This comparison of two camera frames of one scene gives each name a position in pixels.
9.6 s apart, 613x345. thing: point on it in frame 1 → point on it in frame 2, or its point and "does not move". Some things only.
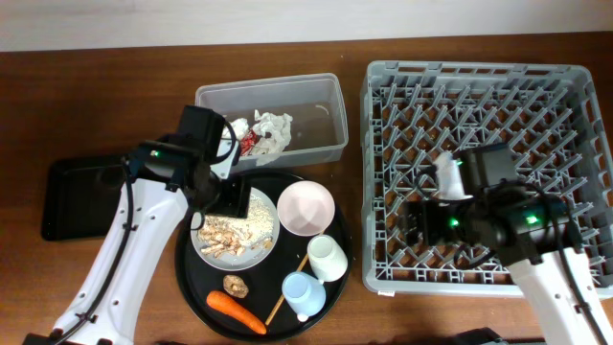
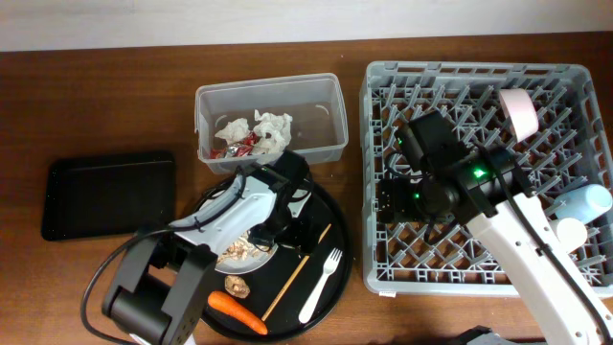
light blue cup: x=304 y=293 → x=584 y=203
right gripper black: x=433 y=234 → x=393 y=206
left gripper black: x=238 y=198 → x=299 y=240
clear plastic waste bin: x=283 y=121 does not move
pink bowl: x=306 y=208 → x=520 y=110
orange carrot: x=223 y=303 does not move
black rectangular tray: x=79 y=196 does not move
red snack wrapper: x=247 y=143 does not move
